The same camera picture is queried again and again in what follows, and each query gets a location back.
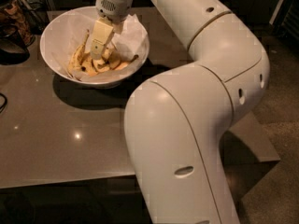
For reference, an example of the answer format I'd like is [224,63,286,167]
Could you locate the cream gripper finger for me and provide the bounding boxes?
[91,18,114,60]
[113,22,123,35]

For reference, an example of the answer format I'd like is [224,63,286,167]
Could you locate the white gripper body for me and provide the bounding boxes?
[95,0,133,24]

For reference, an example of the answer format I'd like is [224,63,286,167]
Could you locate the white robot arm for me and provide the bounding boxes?
[96,0,270,224]

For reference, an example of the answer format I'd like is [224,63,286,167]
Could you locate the white bowl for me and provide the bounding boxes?
[40,7,150,88]

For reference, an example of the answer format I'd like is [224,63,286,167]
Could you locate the banana in bowl middle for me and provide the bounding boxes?
[81,53,110,76]

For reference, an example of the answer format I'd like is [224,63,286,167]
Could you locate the banana at bowl left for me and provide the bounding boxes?
[67,30,90,73]

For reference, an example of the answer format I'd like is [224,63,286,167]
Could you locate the black kettle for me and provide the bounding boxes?
[0,24,30,64]

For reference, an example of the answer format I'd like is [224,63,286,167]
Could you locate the patterned jar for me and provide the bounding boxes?
[0,0,35,46]

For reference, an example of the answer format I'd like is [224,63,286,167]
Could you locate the black wire rack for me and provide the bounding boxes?
[20,0,50,35]

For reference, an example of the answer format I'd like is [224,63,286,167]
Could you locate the black cable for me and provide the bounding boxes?
[0,91,8,114]

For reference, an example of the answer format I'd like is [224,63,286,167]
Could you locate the dark cabinet with handle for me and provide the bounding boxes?
[0,161,279,224]

